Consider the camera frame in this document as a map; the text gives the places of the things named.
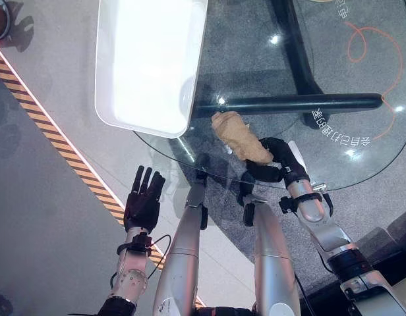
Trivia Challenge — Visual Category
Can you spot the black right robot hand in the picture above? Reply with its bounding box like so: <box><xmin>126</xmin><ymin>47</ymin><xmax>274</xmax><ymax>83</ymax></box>
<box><xmin>245</xmin><ymin>137</ymin><xmax>310</xmax><ymax>184</ymax></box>

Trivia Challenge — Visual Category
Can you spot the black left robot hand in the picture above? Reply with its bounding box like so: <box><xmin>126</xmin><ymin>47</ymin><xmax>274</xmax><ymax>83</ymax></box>
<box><xmin>123</xmin><ymin>166</ymin><xmax>166</xmax><ymax>234</ymax></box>

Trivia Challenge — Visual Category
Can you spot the tan cloth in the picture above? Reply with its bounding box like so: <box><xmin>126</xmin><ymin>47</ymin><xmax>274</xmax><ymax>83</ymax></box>
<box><xmin>211</xmin><ymin>111</ymin><xmax>273</xmax><ymax>165</ymax></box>

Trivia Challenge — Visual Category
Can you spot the white plastic basket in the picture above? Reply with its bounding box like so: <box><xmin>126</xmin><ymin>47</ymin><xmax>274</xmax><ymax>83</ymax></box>
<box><xmin>94</xmin><ymin>0</ymin><xmax>210</xmax><ymax>139</ymax></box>

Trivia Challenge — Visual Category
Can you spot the silver left robot leg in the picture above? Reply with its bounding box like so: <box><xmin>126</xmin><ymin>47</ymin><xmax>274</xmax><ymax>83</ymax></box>
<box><xmin>152</xmin><ymin>153</ymin><xmax>211</xmax><ymax>316</ymax></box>

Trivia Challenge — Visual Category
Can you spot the round glass table top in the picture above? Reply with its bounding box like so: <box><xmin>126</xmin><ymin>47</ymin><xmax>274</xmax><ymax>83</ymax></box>
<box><xmin>132</xmin><ymin>0</ymin><xmax>406</xmax><ymax>192</ymax></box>

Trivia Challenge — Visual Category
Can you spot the yellow black striped floor tape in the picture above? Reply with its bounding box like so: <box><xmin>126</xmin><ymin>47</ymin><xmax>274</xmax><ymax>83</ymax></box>
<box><xmin>0</xmin><ymin>49</ymin><xmax>206</xmax><ymax>309</ymax></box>

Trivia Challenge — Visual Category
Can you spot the black table base frame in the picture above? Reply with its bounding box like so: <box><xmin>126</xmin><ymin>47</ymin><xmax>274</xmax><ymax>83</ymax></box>
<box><xmin>193</xmin><ymin>0</ymin><xmax>384</xmax><ymax>129</ymax></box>

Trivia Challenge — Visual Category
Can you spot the orange cable on floor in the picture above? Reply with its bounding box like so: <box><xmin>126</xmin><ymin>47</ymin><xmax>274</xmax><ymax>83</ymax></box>
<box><xmin>346</xmin><ymin>21</ymin><xmax>403</xmax><ymax>141</ymax></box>

